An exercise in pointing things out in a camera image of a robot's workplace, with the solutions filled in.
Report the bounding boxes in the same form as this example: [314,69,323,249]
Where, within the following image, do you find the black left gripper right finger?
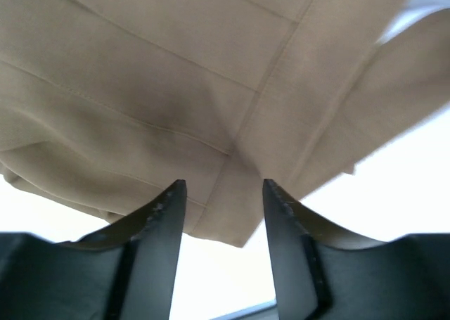
[262,179,449,319]

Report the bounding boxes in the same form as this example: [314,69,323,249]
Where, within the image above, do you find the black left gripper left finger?
[1,180,186,319]

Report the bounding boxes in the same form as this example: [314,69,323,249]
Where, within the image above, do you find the tan brown skirt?
[1,0,449,247]

